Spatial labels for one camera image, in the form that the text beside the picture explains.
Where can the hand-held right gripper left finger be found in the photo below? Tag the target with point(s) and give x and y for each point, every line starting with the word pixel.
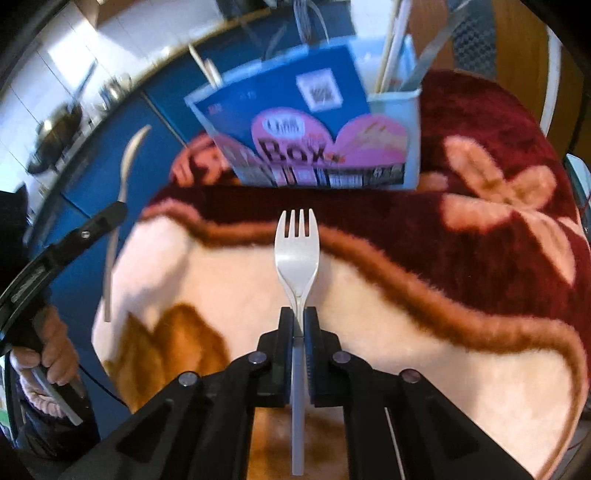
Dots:
pixel 286 337

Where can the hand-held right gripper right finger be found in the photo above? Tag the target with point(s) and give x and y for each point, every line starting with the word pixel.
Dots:
pixel 311 337

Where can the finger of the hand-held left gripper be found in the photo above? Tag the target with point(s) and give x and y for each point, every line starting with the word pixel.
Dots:
pixel 85 235

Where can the beige spoon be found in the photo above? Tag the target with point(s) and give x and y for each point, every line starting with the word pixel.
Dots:
pixel 128 161
pixel 207 67

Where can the light blue utensil holder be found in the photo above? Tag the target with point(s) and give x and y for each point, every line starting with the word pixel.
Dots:
pixel 411 138

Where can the metal table knife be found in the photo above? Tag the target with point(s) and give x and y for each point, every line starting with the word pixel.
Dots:
pixel 431 48

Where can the person's left forearm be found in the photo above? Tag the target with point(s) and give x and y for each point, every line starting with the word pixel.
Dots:
pixel 41 401

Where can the person's left hand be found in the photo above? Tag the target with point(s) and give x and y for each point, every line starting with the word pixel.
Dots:
pixel 57 350

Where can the dark metal wok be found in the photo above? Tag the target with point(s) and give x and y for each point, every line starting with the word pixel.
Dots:
pixel 53 143

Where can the dark red floral blanket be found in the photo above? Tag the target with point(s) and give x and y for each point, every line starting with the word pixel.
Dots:
pixel 461 277

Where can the blue and pink cardboard box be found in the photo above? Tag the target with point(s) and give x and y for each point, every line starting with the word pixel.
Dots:
pixel 277 92

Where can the wooden chopstick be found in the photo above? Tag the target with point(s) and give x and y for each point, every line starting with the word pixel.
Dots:
pixel 388 50

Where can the forks inside holder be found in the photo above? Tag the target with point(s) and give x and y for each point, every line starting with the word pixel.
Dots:
pixel 308 21

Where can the wooden door with glass pane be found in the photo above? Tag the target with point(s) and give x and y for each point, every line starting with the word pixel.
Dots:
pixel 517 46

